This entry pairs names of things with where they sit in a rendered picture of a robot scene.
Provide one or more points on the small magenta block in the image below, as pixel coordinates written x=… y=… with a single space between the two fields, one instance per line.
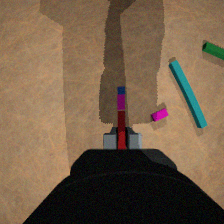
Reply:
x=159 y=115
x=121 y=102

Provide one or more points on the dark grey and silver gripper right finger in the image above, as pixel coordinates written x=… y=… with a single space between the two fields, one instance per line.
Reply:
x=132 y=140

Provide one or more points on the turquoise rod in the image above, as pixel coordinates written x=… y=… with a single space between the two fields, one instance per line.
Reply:
x=188 y=94

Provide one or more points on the small blue cube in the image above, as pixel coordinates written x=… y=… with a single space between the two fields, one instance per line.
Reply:
x=121 y=90

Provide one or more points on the green rod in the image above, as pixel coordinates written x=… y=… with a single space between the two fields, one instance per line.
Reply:
x=213 y=50

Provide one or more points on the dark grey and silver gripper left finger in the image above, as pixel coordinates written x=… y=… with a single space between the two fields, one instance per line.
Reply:
x=110 y=139

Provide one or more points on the red rod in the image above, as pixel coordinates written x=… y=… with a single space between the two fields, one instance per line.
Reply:
x=121 y=129

